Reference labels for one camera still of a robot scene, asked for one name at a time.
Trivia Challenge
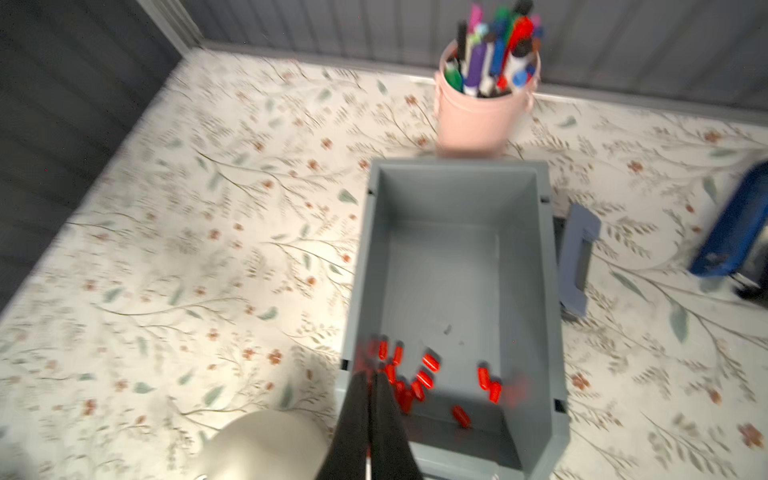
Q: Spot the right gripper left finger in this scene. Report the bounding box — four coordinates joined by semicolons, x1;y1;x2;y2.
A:
316;371;370;480

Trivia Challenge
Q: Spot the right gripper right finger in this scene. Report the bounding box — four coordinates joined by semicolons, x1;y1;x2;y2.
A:
371;372;423;479

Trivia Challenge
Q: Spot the grey plastic parts bin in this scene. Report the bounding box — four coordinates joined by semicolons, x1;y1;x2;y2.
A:
335;159;570;479

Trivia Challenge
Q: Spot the white dome with screws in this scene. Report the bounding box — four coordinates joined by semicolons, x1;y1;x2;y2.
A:
187;410;328;480

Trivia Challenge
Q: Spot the red screw sleeve left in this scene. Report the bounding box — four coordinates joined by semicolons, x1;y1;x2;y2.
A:
422;353;440;373

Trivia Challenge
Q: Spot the red screw sleeve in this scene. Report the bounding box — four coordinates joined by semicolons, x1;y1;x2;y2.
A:
422;353;440;373
477;365;491;391

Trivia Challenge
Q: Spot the red screw sleeve right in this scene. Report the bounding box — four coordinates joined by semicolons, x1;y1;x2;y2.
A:
477;365;491;391

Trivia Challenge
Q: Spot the pink pen cup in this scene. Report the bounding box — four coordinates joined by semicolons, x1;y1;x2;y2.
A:
434;1;543;157

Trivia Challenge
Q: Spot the blue stapler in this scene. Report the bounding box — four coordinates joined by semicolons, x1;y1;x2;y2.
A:
689;162;767;306

